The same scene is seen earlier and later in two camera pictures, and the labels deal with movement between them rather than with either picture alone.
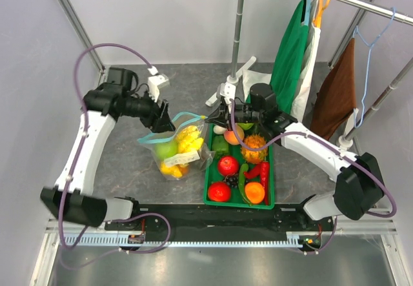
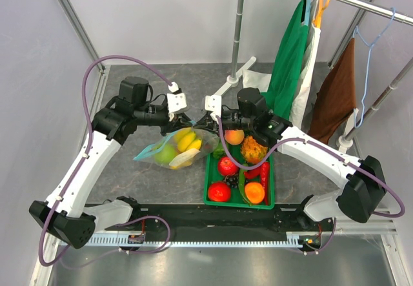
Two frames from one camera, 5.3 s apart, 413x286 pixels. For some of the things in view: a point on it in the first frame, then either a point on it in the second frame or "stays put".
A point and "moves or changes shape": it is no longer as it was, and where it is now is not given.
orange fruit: x=255 y=192 stays put
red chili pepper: x=265 y=180 stays put
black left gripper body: x=150 y=119 to x=170 y=126
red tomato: x=219 y=191 stays put
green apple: x=165 y=150 moves or changes shape
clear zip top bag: x=181 y=147 moves or changes shape
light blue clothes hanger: x=357 y=31 stays put
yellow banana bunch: x=188 y=139 moves or changes shape
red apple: x=228 y=165 stays put
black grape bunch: x=232 y=180 stays put
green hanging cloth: x=289 y=56 stays put
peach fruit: x=230 y=137 stays put
